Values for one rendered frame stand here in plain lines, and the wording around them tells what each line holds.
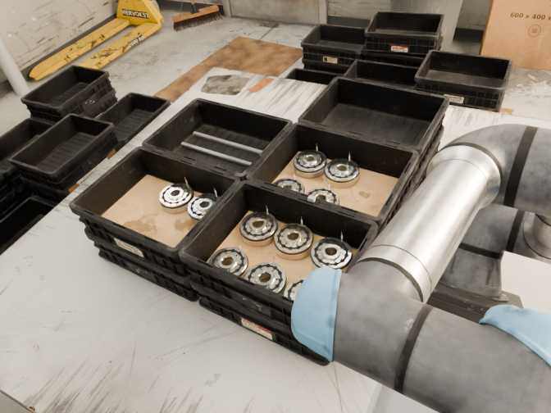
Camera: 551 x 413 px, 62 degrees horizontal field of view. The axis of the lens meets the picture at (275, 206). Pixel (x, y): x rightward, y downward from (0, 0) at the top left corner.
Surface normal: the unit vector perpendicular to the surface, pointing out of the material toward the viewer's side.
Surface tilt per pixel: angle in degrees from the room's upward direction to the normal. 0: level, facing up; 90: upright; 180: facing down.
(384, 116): 0
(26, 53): 90
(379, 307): 4
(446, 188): 13
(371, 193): 0
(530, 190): 80
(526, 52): 72
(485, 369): 21
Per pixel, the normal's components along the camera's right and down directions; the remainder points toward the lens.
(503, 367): -0.29, -0.59
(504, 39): -0.46, 0.43
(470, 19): -0.46, 0.66
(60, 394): -0.11, -0.71
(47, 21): 0.88, 0.25
